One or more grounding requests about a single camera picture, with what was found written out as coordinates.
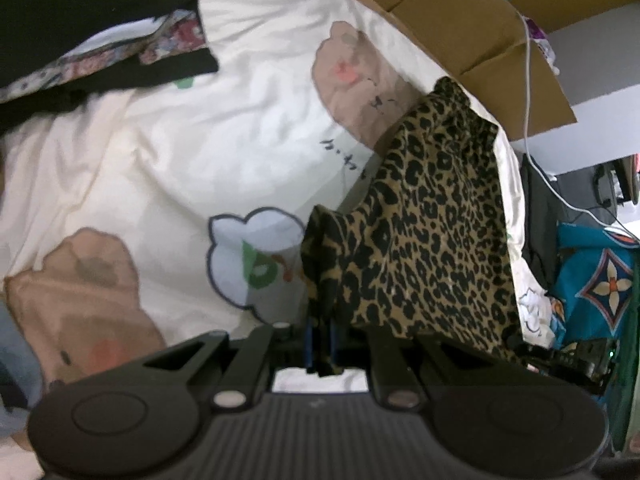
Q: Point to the folded black garment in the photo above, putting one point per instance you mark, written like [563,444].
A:
[542,211]

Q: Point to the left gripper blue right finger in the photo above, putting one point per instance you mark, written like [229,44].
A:
[376,351]

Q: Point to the brown cardboard sheet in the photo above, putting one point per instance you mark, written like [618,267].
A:
[482,43]

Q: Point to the floral patterned garment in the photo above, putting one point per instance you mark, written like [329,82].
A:
[148,41]

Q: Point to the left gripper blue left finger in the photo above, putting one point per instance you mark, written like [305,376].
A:
[252,363]

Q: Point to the purple detergent pouch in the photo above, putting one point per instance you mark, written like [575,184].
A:
[539,37]

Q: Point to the teal patterned fabric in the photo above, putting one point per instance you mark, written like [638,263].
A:
[594,285]

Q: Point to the light blue denim garment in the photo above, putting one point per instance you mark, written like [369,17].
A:
[21,377]

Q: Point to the leopard print garment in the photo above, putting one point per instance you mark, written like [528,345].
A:
[426,248]

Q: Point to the cream bear print bedsheet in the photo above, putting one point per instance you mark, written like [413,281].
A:
[145,217]

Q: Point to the dark grey bag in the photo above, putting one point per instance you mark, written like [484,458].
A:
[591,188]

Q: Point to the black clothes pile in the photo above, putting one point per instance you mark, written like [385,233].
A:
[37,32]

